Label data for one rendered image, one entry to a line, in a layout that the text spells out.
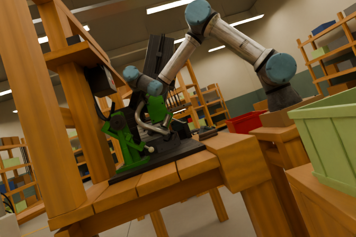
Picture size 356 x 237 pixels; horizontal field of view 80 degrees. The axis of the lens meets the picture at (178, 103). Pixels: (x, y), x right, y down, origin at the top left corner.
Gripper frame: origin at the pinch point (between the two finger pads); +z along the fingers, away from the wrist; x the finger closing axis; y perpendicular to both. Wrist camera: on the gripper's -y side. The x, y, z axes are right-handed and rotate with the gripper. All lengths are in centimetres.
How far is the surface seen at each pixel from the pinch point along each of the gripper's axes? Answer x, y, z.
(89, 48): 22.7, 3.7, -38.2
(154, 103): -6.5, 3.1, 2.6
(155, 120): -11.9, -6.2, 2.7
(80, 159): 413, -142, 791
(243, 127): -62, 12, 2
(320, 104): -65, -2, -74
